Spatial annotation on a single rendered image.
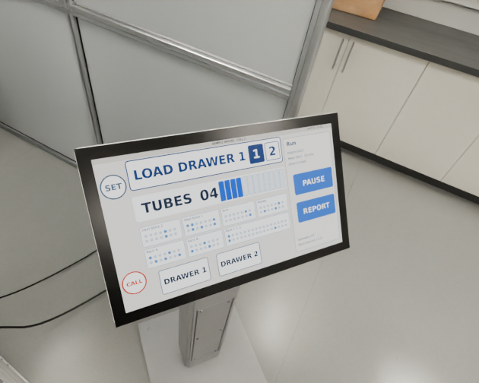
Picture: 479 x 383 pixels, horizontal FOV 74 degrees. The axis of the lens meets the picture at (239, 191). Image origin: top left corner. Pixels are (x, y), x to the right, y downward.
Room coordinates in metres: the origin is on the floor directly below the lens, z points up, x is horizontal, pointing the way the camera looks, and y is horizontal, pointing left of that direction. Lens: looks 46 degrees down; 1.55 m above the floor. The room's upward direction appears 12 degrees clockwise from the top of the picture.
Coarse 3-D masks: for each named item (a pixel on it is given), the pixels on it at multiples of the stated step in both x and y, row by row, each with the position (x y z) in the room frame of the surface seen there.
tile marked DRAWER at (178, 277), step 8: (184, 264) 0.30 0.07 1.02; (192, 264) 0.30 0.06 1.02; (200, 264) 0.31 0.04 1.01; (208, 264) 0.31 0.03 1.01; (160, 272) 0.27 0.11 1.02; (168, 272) 0.28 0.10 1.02; (176, 272) 0.28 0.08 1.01; (184, 272) 0.29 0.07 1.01; (192, 272) 0.29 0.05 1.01; (200, 272) 0.30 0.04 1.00; (208, 272) 0.31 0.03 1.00; (160, 280) 0.26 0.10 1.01; (168, 280) 0.27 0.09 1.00; (176, 280) 0.27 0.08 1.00; (184, 280) 0.28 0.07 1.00; (192, 280) 0.28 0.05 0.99; (200, 280) 0.29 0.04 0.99; (208, 280) 0.29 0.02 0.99; (168, 288) 0.26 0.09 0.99; (176, 288) 0.26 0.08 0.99; (184, 288) 0.27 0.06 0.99
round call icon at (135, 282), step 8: (128, 272) 0.26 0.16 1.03; (136, 272) 0.26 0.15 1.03; (144, 272) 0.26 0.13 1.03; (120, 280) 0.24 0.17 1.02; (128, 280) 0.25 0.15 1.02; (136, 280) 0.25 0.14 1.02; (144, 280) 0.26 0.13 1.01; (128, 288) 0.24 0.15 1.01; (136, 288) 0.24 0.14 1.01; (144, 288) 0.25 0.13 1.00; (128, 296) 0.23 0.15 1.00
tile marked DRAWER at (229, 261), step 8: (240, 248) 0.36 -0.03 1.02; (248, 248) 0.36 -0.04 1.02; (256, 248) 0.37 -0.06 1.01; (216, 256) 0.33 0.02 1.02; (224, 256) 0.34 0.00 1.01; (232, 256) 0.34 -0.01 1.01; (240, 256) 0.35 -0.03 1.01; (248, 256) 0.35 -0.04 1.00; (256, 256) 0.36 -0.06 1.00; (224, 264) 0.33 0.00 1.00; (232, 264) 0.33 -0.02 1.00; (240, 264) 0.34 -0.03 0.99; (248, 264) 0.34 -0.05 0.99; (256, 264) 0.35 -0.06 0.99; (224, 272) 0.32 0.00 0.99; (232, 272) 0.32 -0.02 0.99
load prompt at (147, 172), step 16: (240, 144) 0.48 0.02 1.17; (256, 144) 0.50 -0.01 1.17; (272, 144) 0.51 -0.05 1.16; (128, 160) 0.38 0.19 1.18; (144, 160) 0.39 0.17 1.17; (160, 160) 0.40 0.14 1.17; (176, 160) 0.41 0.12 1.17; (192, 160) 0.42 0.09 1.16; (208, 160) 0.44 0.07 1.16; (224, 160) 0.45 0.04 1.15; (240, 160) 0.47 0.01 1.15; (256, 160) 0.48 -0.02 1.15; (272, 160) 0.50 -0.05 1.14; (128, 176) 0.36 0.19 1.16; (144, 176) 0.37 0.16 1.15; (160, 176) 0.38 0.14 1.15; (176, 176) 0.39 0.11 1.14; (192, 176) 0.41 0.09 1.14
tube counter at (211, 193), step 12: (228, 180) 0.43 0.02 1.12; (240, 180) 0.44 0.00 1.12; (252, 180) 0.45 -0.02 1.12; (264, 180) 0.46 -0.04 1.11; (276, 180) 0.48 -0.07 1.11; (204, 192) 0.40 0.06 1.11; (216, 192) 0.41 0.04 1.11; (228, 192) 0.42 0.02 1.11; (240, 192) 0.43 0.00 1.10; (252, 192) 0.44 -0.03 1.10; (264, 192) 0.45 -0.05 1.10; (204, 204) 0.38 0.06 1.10
